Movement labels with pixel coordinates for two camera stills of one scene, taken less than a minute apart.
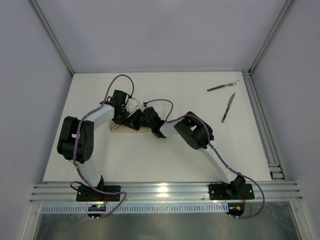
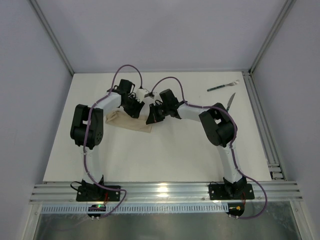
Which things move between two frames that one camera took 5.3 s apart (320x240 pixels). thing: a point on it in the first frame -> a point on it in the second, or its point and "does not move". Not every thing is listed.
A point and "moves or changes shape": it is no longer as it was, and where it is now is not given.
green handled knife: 228,105 does not move
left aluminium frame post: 42,18 does not move
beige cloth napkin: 114,127 moves or changes shape
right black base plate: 221,191 does not move
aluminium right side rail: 270,152 does not move
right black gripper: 149,116 -> 156,111
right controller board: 236,209 does not move
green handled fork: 234,82 does not move
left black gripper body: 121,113 -> 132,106
